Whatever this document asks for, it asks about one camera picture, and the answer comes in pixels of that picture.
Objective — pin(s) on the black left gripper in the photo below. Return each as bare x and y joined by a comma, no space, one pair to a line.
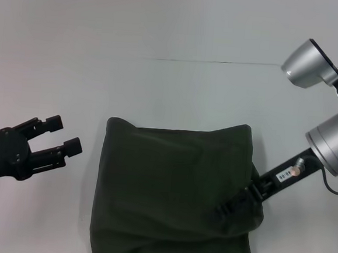
3,154

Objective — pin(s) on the dark green FREE t-shirt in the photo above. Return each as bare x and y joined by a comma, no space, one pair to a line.
166,196

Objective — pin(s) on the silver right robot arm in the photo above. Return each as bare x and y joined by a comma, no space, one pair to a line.
335,139

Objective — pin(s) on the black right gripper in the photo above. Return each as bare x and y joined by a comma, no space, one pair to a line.
282,176

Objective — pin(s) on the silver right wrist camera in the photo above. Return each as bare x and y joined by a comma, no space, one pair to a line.
311,66

